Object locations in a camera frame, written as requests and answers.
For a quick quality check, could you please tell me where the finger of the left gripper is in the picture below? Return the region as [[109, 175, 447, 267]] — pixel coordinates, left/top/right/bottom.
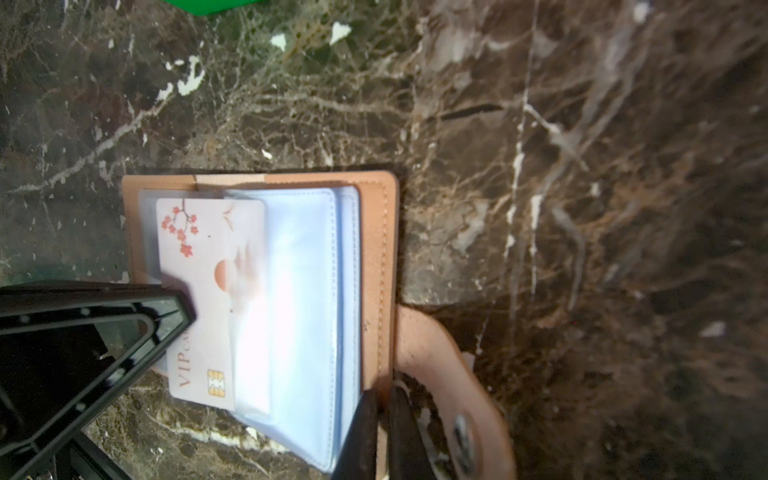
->
[[1, 281, 196, 479]]

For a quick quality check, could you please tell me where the green plastic card tray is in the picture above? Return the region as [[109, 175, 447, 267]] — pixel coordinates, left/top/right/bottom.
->
[[165, 0, 261, 16]]

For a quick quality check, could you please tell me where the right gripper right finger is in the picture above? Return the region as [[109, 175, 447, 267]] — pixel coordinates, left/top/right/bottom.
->
[[387, 385, 436, 480]]

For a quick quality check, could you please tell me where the tan leather card holder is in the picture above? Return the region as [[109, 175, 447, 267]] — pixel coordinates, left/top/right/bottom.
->
[[122, 171, 517, 479]]

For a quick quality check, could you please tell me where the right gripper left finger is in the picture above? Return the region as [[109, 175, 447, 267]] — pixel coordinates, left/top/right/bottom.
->
[[331, 390, 378, 480]]

